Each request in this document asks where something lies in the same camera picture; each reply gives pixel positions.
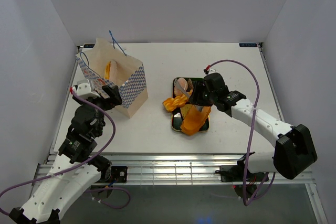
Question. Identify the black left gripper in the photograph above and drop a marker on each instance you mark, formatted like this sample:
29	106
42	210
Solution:
111	102

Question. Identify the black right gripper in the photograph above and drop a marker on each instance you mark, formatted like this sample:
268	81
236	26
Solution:
195	97

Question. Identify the pink round donut bread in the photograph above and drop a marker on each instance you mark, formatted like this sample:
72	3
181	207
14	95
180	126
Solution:
187	86

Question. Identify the long cream-filled bread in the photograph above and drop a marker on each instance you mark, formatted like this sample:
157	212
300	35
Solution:
111	71

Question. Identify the blue checkered paper bag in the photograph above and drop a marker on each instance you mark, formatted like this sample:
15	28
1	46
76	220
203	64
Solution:
131	80

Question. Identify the metal tongs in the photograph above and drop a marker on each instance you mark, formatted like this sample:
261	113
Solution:
179	87

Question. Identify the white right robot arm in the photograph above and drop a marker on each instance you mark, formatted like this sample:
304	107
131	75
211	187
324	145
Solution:
294	149

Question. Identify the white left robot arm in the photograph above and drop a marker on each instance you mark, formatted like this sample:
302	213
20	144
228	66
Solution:
75	168

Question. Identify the yellow-green bread slice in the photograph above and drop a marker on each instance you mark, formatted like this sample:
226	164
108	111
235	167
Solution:
184	110

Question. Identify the large orange flat bread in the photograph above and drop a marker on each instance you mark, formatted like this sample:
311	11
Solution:
194	120

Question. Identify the twisted orange bread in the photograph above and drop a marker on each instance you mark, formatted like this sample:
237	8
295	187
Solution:
171	104

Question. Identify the black gold-rimmed tray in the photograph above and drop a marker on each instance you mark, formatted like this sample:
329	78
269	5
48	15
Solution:
177	117

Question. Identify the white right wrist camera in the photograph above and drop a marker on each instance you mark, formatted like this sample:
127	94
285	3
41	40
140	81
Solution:
209	70

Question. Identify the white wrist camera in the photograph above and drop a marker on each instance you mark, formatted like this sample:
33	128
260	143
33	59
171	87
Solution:
209	70
84	89

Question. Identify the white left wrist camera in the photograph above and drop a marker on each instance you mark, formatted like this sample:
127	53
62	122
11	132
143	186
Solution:
84	89

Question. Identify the aluminium frame rail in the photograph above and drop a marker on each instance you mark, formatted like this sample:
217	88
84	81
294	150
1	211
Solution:
172	170

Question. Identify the left black motor mount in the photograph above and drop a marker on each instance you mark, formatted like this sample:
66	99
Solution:
116	174

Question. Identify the black motor mount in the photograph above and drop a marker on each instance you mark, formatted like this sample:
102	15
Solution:
116	174
232	173

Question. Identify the right black motor mount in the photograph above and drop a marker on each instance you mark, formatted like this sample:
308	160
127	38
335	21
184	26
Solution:
232	173

